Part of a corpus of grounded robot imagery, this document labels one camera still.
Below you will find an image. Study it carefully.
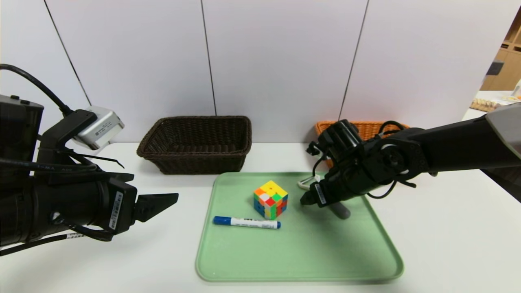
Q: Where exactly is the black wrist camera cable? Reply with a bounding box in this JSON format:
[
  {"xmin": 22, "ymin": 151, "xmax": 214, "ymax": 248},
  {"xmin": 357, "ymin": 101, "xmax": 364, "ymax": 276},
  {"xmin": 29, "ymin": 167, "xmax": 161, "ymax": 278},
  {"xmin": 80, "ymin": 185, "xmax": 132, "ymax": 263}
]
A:
[
  {"xmin": 0, "ymin": 64, "xmax": 74, "ymax": 116},
  {"xmin": 379, "ymin": 120, "xmax": 407, "ymax": 137}
]

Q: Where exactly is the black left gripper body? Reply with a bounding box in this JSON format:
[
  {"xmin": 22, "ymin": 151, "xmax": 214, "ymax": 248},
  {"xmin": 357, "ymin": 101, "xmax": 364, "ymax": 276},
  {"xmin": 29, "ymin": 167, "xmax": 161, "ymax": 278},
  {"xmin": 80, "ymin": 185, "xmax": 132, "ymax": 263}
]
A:
[{"xmin": 32, "ymin": 177, "xmax": 138, "ymax": 240}]

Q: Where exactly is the black cable with white label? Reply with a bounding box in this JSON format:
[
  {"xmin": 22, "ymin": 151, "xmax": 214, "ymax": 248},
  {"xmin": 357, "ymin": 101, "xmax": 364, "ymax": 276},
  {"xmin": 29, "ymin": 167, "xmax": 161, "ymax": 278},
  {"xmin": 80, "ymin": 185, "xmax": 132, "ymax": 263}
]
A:
[{"xmin": 0, "ymin": 232, "xmax": 114, "ymax": 257}]

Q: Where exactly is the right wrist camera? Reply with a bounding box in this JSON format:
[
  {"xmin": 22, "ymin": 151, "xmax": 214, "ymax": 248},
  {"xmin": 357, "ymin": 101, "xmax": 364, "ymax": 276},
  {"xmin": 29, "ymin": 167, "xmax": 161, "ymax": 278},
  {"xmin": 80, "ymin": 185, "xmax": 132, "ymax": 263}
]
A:
[{"xmin": 307, "ymin": 119, "xmax": 363, "ymax": 163}]

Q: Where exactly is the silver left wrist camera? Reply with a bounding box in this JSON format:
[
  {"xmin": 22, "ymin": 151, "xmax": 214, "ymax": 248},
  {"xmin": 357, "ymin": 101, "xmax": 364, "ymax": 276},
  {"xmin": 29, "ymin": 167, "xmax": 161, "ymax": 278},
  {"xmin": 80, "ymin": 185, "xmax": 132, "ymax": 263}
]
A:
[{"xmin": 73, "ymin": 106, "xmax": 125, "ymax": 150}]

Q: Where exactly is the white background table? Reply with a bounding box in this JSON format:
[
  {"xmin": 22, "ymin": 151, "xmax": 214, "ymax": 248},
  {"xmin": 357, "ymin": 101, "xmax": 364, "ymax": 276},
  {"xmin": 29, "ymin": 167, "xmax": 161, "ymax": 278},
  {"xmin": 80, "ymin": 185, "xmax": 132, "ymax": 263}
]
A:
[{"xmin": 462, "ymin": 90, "xmax": 521, "ymax": 120}]

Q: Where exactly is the green plastic tray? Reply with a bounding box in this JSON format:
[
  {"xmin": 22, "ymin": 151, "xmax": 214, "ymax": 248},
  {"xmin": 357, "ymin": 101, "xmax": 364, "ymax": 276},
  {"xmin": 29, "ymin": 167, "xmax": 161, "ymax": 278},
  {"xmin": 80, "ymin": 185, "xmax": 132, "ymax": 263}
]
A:
[{"xmin": 195, "ymin": 172, "xmax": 404, "ymax": 282}]

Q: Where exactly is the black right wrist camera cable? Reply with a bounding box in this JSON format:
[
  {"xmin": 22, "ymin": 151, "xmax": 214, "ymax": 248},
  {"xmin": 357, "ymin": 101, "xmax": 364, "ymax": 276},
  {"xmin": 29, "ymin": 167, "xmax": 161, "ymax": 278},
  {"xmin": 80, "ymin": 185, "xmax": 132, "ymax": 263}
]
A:
[{"xmin": 379, "ymin": 120, "xmax": 407, "ymax": 137}]

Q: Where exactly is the orange wicker basket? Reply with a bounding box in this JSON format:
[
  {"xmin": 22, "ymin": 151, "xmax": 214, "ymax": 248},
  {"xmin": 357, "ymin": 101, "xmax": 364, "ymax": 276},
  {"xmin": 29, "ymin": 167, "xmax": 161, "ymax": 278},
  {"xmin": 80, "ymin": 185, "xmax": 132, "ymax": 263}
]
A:
[{"xmin": 315, "ymin": 121, "xmax": 409, "ymax": 167}]

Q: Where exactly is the wooden background shelf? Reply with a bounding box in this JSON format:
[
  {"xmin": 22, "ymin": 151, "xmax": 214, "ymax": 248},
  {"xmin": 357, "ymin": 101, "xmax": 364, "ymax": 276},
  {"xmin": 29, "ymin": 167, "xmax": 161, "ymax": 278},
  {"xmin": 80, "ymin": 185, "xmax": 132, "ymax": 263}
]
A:
[{"xmin": 480, "ymin": 16, "xmax": 521, "ymax": 91}]

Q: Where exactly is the white peeler with grey handle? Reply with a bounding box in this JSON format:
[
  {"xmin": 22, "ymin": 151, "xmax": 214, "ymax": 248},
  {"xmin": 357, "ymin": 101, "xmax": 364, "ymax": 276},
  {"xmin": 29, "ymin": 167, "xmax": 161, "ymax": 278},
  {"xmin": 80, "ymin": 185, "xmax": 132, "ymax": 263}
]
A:
[{"xmin": 298, "ymin": 176, "xmax": 351, "ymax": 220}]

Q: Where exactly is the black left camera bracket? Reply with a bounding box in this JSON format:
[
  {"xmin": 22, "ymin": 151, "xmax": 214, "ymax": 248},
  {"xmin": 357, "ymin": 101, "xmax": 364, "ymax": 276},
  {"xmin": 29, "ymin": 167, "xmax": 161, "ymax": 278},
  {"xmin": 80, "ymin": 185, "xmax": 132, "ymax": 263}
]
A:
[{"xmin": 37, "ymin": 109, "xmax": 98, "ymax": 167}]

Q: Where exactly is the dark brown wicker basket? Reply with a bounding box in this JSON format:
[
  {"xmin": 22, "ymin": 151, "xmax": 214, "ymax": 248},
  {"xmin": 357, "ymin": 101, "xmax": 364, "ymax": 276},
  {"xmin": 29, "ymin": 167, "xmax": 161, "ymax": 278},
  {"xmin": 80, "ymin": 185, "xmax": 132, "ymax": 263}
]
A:
[{"xmin": 136, "ymin": 116, "xmax": 252, "ymax": 175}]

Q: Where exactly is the black left wrist camera cable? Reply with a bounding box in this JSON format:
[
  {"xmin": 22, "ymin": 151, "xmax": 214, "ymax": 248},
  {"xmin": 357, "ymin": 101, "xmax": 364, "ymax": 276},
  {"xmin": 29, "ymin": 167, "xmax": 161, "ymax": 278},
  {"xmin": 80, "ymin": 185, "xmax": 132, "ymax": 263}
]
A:
[{"xmin": 0, "ymin": 64, "xmax": 74, "ymax": 116}]

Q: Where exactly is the white marker with blue cap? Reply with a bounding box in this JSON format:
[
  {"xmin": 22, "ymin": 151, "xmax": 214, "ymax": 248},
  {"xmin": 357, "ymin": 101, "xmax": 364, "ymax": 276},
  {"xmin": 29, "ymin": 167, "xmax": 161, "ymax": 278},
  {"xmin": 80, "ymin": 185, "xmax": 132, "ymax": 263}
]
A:
[{"xmin": 212, "ymin": 216, "xmax": 281, "ymax": 231}]

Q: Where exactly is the brown woven background object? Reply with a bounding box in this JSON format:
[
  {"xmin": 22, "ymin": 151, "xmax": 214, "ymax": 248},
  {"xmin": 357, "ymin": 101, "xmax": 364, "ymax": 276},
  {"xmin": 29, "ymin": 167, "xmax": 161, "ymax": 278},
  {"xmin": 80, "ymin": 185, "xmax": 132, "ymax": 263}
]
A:
[{"xmin": 470, "ymin": 98, "xmax": 501, "ymax": 112}]

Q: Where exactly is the colourful puzzle cube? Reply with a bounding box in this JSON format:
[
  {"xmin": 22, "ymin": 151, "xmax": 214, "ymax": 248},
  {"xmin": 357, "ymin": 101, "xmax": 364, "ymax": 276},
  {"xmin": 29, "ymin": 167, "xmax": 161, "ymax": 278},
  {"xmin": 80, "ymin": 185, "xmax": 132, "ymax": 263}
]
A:
[{"xmin": 253, "ymin": 180, "xmax": 289, "ymax": 221}]

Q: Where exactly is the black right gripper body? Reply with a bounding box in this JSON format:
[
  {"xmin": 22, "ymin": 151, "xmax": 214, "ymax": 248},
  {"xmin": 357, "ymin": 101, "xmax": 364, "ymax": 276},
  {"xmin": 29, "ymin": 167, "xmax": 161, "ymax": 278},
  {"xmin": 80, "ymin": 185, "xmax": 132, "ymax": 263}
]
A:
[{"xmin": 309, "ymin": 167, "xmax": 366, "ymax": 208}]

